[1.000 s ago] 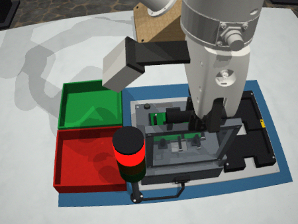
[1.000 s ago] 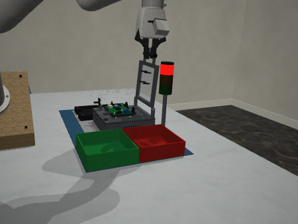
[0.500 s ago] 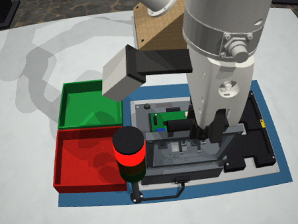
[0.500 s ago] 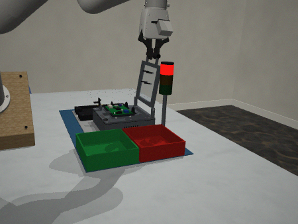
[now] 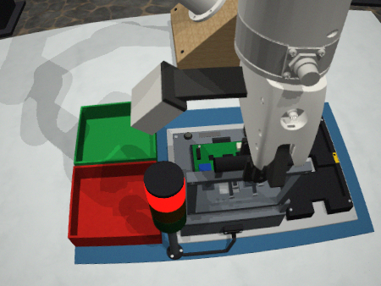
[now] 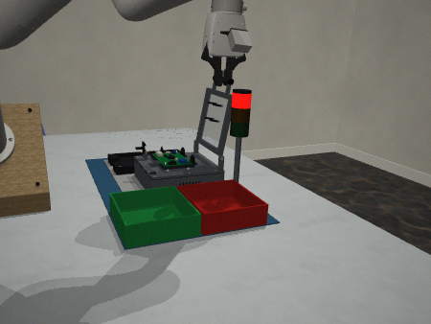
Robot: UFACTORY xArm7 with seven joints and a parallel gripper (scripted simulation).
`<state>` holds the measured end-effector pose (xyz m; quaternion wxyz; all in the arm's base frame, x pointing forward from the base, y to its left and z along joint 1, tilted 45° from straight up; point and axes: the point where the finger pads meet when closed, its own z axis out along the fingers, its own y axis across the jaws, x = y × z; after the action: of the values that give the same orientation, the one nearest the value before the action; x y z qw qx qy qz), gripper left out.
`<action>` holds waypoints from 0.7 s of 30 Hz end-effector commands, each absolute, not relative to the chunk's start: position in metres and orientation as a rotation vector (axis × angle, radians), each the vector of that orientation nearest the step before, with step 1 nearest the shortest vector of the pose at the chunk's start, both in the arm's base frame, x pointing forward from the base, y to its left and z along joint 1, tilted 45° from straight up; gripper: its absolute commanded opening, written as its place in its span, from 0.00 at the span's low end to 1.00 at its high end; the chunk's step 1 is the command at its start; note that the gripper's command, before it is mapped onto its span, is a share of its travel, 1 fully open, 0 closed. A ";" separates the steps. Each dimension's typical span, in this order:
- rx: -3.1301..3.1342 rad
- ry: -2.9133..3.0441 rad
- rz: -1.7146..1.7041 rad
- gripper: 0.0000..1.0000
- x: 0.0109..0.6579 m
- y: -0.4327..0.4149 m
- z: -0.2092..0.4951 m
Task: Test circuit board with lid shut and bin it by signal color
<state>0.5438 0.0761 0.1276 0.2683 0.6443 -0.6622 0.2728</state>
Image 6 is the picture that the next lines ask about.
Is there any green circuit board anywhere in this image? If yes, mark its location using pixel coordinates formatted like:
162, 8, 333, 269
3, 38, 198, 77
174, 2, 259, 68
152, 150, 192, 167

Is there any red open bin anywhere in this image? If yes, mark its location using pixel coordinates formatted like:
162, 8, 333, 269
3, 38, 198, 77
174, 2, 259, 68
177, 179, 268, 235

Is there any green open-top bin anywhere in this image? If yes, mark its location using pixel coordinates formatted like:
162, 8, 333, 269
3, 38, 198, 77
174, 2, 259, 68
109, 186, 201, 248

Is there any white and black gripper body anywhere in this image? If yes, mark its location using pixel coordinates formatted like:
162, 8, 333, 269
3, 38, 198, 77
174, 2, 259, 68
202, 11, 246, 58

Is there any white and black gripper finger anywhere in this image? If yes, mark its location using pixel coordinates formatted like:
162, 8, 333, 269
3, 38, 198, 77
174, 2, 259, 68
223, 54, 246, 79
201, 43, 223, 86

